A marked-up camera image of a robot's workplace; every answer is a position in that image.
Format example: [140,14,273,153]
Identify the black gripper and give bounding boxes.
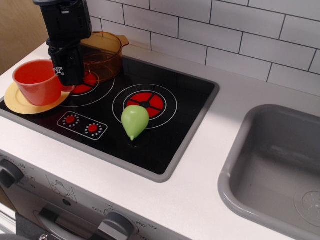
[39,0,92,86]

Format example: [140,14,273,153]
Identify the red plastic cup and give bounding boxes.
[12,59,75,106]

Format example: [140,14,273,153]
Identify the yellow plastic plate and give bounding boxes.
[4,83,70,115]

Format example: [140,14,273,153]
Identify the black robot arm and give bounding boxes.
[33,0,92,86]

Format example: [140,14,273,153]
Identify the amber transparent pot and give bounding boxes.
[80,31,129,83]

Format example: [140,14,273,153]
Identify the wooden side panel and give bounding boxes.
[0,0,48,74]

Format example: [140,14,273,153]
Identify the green plastic pear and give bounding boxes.
[121,105,150,141]

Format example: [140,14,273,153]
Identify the black toy stove top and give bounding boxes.
[0,58,219,183]

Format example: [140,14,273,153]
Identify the grey left oven knob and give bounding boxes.
[0,159,24,189]

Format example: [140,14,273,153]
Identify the grey oven knob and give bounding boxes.
[98,212,135,240]
[0,159,24,189]

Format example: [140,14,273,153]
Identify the grey centre oven knob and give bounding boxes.
[98,212,135,240]

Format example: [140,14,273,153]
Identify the grey plastic sink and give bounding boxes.
[218,104,320,240]

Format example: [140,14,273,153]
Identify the grey oven door handle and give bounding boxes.
[37,208,106,240]

